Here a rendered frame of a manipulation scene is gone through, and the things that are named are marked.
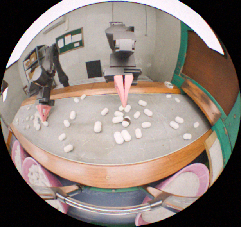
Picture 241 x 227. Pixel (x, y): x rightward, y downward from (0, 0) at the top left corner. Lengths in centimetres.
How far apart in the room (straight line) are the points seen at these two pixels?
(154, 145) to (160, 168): 7
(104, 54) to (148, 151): 219
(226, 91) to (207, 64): 18
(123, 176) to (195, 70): 58
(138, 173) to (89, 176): 10
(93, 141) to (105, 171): 9
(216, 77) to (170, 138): 39
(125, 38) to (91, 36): 216
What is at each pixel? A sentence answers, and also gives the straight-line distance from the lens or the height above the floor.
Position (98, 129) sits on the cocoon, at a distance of 21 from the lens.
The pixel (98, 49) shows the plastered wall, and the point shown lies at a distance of 222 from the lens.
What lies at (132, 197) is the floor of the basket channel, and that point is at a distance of 29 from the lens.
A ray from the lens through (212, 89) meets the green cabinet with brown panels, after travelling 48.
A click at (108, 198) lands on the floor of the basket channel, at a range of 29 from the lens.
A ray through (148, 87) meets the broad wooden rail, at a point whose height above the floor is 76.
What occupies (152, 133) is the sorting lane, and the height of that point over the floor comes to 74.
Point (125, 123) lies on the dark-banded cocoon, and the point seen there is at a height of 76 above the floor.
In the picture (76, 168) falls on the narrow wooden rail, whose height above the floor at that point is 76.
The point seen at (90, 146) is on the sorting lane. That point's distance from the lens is 22.
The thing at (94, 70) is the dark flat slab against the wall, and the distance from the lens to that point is 226.
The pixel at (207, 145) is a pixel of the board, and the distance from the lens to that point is 34.
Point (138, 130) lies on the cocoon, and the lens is 21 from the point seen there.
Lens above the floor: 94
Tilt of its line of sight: 44 degrees down
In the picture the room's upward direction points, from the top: straight up
